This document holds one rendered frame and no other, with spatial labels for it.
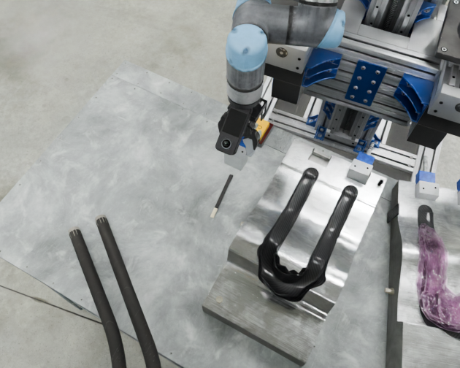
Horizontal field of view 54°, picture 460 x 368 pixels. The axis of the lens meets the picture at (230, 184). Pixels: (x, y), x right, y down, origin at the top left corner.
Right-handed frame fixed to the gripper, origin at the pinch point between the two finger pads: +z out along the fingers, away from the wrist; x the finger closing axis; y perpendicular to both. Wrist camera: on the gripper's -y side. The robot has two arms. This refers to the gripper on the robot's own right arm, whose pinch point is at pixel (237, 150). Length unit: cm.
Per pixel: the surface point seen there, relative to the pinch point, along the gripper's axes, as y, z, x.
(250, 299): -29.0, 9.0, -19.0
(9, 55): 47, 95, 168
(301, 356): -34.7, 9.0, -34.6
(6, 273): -50, 95, 84
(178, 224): -19.3, 15.0, 6.9
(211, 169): -0.7, 15.0, 7.6
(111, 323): -48.8, 7.4, 5.2
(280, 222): -9.9, 5.5, -17.3
